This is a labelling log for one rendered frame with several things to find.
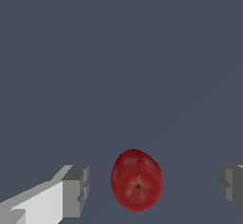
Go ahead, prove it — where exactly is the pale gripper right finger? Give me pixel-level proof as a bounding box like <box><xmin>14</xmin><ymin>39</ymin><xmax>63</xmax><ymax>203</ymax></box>
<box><xmin>216</xmin><ymin>164</ymin><xmax>243</xmax><ymax>215</ymax></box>

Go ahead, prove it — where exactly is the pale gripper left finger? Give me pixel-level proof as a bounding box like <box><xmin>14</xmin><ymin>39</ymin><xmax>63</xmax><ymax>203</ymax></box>
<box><xmin>0</xmin><ymin>164</ymin><xmax>90</xmax><ymax>224</ymax></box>

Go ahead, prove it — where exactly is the red apple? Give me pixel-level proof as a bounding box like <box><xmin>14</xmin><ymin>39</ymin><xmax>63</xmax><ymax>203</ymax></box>
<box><xmin>110</xmin><ymin>148</ymin><xmax>164</xmax><ymax>214</ymax></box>

